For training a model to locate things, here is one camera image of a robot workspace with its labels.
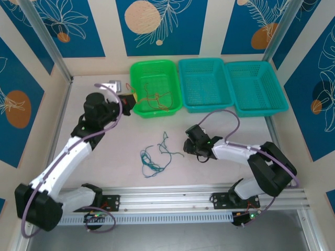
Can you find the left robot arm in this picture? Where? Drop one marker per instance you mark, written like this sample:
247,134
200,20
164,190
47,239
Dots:
68,154

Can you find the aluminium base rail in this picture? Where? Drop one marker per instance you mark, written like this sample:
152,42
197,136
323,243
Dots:
167,198

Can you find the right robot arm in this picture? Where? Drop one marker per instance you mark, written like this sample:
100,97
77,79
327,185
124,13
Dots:
235,153

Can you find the green plastic basket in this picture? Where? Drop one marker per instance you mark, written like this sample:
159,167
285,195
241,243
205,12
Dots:
155,78

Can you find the teal plastic basket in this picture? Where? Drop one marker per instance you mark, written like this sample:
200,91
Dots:
205,86
256,83

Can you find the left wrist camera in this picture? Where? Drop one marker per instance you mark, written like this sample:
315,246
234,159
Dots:
113,85

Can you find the aluminium frame post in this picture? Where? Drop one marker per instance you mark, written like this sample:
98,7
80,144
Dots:
280,28
49,41

